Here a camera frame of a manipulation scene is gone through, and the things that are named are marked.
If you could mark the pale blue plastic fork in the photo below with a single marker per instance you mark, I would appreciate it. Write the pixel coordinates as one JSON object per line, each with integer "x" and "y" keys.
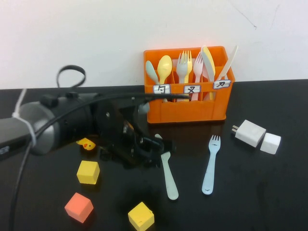
{"x": 209, "y": 173}

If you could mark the white zip tie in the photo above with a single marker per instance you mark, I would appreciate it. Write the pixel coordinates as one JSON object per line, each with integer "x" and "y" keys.
{"x": 29, "y": 127}

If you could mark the white cube block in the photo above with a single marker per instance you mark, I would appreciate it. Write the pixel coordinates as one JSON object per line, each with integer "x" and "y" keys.
{"x": 270, "y": 143}

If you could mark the cream white plastic knife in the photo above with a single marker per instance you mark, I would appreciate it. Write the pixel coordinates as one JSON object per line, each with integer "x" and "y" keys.
{"x": 228, "y": 63}

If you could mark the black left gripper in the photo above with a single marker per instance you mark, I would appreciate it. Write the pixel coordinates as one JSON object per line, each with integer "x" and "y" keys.
{"x": 113, "y": 125}

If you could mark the yellow foam cube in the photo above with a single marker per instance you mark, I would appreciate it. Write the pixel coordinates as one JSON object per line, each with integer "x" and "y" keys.
{"x": 88, "y": 172}

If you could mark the white USB wall charger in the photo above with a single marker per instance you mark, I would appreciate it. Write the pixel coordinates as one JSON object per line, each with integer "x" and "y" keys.
{"x": 250, "y": 133}

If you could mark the paper label knife character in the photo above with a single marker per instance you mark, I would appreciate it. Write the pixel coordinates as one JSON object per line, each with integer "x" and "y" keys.
{"x": 222, "y": 84}

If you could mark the paper label fork character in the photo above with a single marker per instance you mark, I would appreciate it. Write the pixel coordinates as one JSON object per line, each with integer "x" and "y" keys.
{"x": 192, "y": 89}

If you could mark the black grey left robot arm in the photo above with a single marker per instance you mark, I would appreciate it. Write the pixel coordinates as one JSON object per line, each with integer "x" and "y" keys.
{"x": 72, "y": 120}

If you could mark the paper label spoon character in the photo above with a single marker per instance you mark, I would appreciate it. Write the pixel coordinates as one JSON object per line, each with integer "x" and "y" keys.
{"x": 162, "y": 89}

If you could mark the orange plastic cutlery holder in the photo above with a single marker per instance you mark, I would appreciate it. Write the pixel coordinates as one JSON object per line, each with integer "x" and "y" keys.
{"x": 187, "y": 113}

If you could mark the yellow rubber duck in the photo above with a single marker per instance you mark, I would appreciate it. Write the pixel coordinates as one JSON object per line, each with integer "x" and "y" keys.
{"x": 87, "y": 145}

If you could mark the grey-green plastic fork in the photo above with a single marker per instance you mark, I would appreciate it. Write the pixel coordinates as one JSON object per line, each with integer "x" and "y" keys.
{"x": 182, "y": 69}

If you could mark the yellow plastic fork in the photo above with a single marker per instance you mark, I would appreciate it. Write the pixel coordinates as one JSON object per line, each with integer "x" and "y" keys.
{"x": 190, "y": 69}

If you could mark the yellow foam cube chipped corner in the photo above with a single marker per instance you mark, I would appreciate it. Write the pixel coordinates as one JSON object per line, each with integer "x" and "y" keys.
{"x": 141, "y": 217}

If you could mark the pale green plastic spoon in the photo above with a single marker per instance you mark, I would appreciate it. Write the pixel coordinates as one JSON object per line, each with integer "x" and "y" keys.
{"x": 150, "y": 69}

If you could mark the yellow plastic spoon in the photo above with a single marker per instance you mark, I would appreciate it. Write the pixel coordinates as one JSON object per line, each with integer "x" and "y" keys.
{"x": 165, "y": 65}

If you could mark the orange foam cube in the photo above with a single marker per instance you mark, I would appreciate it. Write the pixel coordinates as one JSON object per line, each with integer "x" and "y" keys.
{"x": 79, "y": 207}

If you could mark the yellow plastic knife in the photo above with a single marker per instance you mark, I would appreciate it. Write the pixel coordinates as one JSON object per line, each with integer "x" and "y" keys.
{"x": 209, "y": 53}

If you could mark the pale green plastic knife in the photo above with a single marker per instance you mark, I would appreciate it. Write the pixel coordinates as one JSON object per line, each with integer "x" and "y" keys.
{"x": 169, "y": 178}

